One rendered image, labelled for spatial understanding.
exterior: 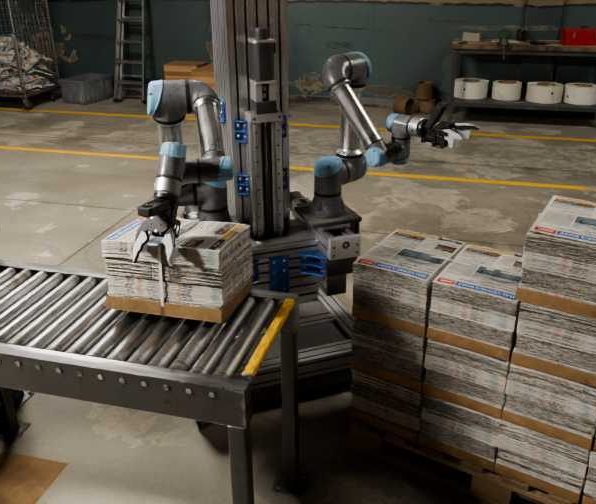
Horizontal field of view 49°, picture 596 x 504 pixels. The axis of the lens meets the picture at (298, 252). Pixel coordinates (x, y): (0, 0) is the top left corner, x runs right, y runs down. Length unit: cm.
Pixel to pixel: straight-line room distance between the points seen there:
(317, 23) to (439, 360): 698
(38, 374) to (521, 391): 150
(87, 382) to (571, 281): 142
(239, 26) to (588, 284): 156
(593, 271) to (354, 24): 706
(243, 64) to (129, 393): 139
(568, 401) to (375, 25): 702
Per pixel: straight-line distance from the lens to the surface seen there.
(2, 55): 945
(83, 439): 296
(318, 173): 271
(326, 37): 890
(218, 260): 187
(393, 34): 875
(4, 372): 209
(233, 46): 266
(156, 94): 231
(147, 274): 199
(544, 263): 209
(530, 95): 822
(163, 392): 183
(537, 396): 230
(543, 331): 219
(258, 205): 273
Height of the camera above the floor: 181
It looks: 24 degrees down
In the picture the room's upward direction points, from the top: 1 degrees counter-clockwise
